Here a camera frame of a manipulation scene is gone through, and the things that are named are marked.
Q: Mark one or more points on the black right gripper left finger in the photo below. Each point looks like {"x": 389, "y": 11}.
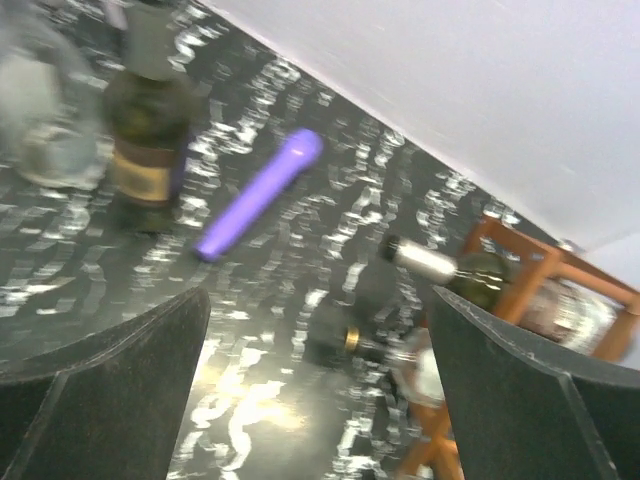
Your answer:
{"x": 108, "y": 406}

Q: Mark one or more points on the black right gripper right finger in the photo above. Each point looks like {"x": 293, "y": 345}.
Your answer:
{"x": 523, "y": 407}

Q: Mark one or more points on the dark wine bottle silver cap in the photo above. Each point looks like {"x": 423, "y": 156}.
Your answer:
{"x": 559, "y": 311}

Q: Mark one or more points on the clear plastic bottle blue label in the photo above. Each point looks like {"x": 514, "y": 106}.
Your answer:
{"x": 50, "y": 123}

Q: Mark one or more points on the dark bottle brown label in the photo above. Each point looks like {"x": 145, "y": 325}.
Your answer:
{"x": 150, "y": 110}

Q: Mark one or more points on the brown wooden wine rack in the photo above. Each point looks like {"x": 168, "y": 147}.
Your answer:
{"x": 539, "y": 262}

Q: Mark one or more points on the clear bottle gold cap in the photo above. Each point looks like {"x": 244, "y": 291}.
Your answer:
{"x": 412, "y": 363}

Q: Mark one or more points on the purple toy microphone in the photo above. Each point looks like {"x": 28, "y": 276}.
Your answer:
{"x": 298, "y": 152}

